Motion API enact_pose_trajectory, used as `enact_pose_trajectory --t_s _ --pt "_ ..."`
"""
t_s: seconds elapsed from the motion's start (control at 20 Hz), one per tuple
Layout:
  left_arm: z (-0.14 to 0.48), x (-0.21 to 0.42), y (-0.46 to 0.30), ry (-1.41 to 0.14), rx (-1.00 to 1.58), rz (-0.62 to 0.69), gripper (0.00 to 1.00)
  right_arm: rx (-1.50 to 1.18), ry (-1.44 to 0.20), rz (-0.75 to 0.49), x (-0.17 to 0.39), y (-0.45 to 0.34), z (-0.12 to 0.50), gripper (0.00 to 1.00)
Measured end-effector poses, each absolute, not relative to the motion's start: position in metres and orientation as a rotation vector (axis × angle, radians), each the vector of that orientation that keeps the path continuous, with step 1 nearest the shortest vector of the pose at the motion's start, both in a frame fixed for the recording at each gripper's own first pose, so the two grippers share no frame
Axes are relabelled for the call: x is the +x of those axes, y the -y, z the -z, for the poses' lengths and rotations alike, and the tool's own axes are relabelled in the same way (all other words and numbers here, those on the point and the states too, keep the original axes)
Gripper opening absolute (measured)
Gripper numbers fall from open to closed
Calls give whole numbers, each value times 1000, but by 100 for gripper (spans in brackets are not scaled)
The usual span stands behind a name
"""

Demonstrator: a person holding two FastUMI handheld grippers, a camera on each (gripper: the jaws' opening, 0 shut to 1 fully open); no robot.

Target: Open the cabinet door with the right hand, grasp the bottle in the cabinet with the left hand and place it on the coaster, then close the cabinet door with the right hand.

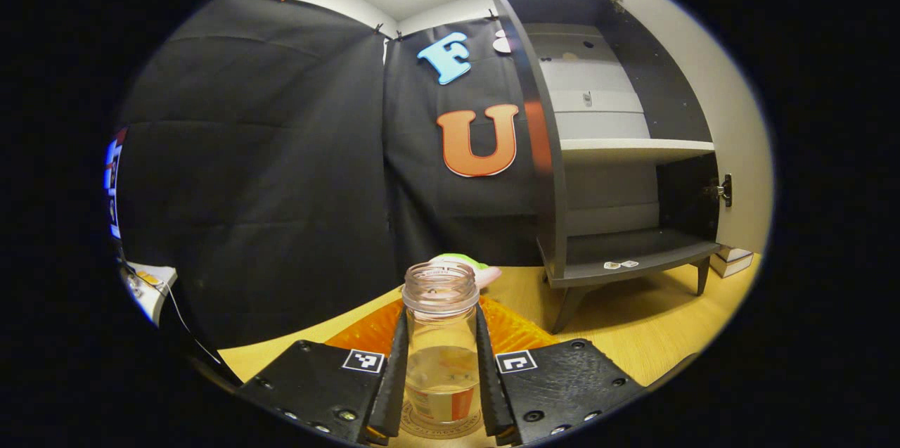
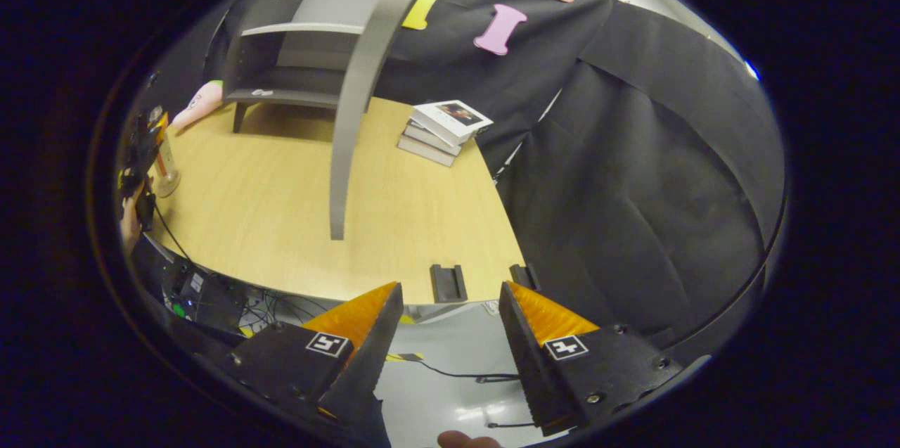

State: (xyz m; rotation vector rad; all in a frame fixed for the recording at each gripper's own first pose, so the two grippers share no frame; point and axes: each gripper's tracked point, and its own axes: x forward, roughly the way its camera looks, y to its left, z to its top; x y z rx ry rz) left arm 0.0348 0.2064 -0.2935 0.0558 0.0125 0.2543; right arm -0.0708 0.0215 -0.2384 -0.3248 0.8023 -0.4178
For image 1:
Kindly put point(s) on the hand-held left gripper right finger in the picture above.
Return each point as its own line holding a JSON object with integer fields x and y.
{"x": 489, "y": 392}

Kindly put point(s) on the white side desk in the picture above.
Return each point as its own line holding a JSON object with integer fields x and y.
{"x": 151, "y": 290}

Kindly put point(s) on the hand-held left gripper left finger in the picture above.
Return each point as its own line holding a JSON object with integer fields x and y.
{"x": 394, "y": 392}

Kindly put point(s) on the round brown coaster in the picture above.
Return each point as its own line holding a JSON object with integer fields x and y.
{"x": 422, "y": 429}

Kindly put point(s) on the computer monitor screen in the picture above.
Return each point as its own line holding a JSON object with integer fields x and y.
{"x": 114, "y": 181}

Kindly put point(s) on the clear plastic bottle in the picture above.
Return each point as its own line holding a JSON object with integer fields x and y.
{"x": 441, "y": 335}

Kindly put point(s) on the grey cabinet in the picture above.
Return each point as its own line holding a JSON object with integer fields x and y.
{"x": 675, "y": 82}

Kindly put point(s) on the white cabinet shelf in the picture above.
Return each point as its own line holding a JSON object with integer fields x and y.
{"x": 633, "y": 150}

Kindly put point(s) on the pink white plush toy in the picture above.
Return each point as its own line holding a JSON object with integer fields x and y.
{"x": 489, "y": 273}

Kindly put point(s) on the black backdrop cloth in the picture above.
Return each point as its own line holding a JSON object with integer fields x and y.
{"x": 246, "y": 188}

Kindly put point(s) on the metal door hinge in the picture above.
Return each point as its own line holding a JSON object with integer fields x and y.
{"x": 616, "y": 1}
{"x": 718, "y": 190}

